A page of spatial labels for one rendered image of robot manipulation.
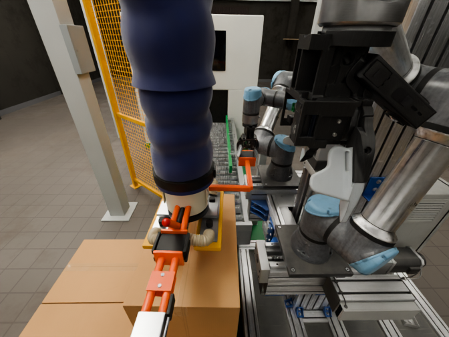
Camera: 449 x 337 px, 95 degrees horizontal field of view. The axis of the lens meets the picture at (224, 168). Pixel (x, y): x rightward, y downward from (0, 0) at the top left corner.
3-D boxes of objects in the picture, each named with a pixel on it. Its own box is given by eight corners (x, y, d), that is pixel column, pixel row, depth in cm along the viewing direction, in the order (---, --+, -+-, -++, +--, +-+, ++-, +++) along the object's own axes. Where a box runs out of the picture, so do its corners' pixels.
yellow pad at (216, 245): (204, 192, 104) (203, 184, 102) (223, 192, 104) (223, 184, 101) (194, 251, 76) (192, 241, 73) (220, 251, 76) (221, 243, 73)
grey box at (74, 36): (89, 70, 167) (76, 25, 151) (96, 70, 168) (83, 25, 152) (75, 74, 151) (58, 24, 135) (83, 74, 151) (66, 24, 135)
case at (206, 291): (174, 238, 141) (166, 192, 120) (232, 239, 142) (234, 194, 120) (144, 350, 91) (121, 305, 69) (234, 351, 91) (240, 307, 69)
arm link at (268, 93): (278, 104, 100) (270, 110, 92) (256, 101, 105) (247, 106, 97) (280, 87, 96) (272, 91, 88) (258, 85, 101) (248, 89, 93)
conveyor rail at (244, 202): (230, 128, 352) (230, 118, 342) (233, 128, 353) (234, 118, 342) (242, 241, 157) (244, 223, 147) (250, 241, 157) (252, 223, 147)
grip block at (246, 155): (237, 158, 113) (238, 150, 110) (253, 158, 113) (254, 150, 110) (238, 166, 106) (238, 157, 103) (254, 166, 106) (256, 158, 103)
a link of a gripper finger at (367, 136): (335, 182, 26) (333, 115, 27) (349, 182, 26) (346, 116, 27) (360, 182, 21) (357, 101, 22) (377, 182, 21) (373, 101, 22)
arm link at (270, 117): (267, 152, 109) (301, 67, 117) (242, 146, 115) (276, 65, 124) (270, 160, 120) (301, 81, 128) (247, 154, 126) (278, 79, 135)
